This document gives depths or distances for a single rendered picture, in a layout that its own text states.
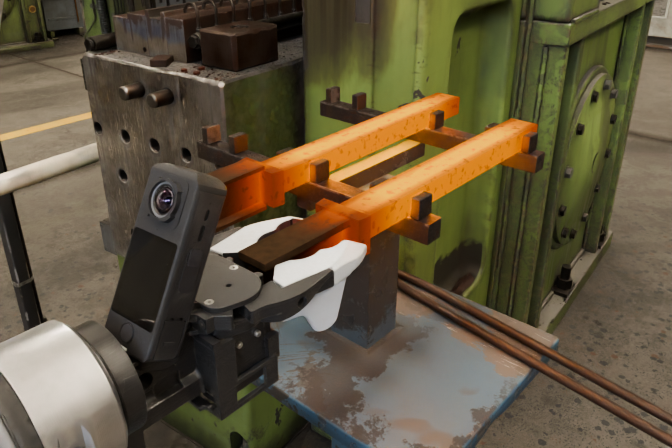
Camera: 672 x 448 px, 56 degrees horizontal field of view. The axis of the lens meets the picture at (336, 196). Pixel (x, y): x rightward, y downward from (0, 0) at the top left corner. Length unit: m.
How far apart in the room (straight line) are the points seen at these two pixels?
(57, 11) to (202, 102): 5.58
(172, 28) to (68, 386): 0.93
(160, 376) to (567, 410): 1.49
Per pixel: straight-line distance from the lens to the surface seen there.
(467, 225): 1.56
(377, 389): 0.75
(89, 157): 1.64
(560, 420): 1.79
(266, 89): 1.15
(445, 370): 0.79
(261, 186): 0.59
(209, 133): 0.73
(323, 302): 0.47
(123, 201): 1.40
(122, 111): 1.29
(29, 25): 6.23
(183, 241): 0.37
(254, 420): 1.47
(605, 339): 2.10
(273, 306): 0.41
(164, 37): 1.24
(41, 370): 0.37
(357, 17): 1.12
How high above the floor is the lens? 1.19
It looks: 25 degrees down
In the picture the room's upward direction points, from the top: straight up
